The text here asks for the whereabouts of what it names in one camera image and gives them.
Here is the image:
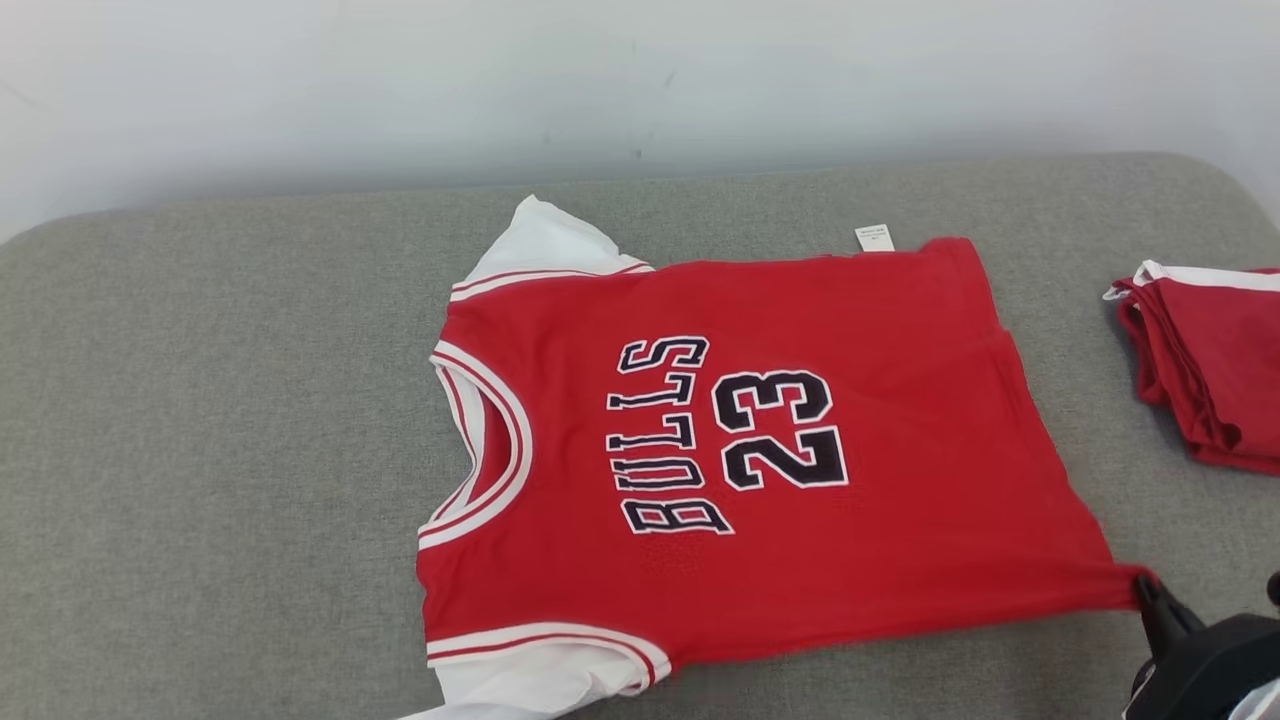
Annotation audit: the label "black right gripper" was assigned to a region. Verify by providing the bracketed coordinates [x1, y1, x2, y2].
[1122, 573, 1280, 720]

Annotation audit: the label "red shorts with white stripe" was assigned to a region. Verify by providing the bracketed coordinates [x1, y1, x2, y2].
[1103, 260, 1280, 477]

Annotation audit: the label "red Bulls 23 jersey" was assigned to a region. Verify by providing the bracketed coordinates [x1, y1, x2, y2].
[398, 195, 1151, 720]

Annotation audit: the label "grey fabric sofa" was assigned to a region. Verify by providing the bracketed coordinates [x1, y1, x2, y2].
[0, 152, 1280, 720]

